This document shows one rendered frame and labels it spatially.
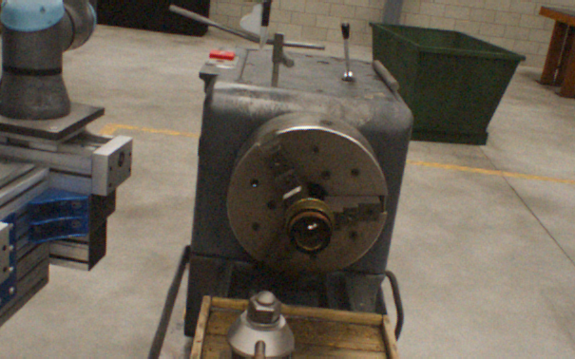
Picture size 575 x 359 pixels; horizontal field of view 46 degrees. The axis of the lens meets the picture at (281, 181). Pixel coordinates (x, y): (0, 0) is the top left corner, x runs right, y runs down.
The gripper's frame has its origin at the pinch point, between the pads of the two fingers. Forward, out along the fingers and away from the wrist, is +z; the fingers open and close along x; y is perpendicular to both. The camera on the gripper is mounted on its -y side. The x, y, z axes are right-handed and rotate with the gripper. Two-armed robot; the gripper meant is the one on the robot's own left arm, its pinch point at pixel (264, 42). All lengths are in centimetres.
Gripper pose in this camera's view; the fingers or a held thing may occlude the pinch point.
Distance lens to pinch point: 149.0
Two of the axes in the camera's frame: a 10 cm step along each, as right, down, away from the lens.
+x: 0.0, 3.4, -9.4
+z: -1.1, 9.3, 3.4
